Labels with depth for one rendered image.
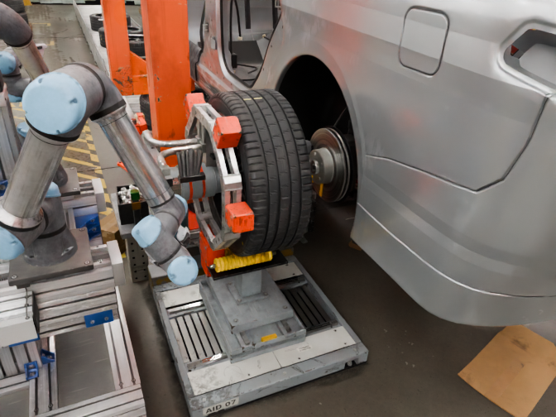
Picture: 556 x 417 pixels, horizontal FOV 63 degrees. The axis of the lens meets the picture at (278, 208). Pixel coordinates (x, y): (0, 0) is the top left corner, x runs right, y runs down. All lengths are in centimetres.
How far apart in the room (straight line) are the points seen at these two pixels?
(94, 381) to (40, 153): 105
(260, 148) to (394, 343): 128
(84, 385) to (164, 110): 116
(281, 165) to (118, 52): 263
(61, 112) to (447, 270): 102
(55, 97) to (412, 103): 88
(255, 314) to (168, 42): 122
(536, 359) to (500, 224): 148
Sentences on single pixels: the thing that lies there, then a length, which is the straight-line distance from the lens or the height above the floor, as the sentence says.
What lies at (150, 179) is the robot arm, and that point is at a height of 112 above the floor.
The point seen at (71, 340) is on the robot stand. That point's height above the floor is 21.
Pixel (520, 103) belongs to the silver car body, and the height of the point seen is 140.
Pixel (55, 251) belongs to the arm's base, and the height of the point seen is 86.
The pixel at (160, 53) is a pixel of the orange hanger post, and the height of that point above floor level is 125.
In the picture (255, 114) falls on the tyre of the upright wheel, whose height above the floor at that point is 115.
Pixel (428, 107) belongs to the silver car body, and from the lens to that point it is 127.
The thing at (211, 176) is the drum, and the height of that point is 89.
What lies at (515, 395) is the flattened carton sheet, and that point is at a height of 1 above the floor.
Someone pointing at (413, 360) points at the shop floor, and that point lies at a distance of 235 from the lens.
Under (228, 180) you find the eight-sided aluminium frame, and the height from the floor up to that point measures 97.
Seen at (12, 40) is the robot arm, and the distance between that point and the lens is 181.
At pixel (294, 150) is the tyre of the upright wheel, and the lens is 159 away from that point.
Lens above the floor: 166
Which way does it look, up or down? 30 degrees down
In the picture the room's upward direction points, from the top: 4 degrees clockwise
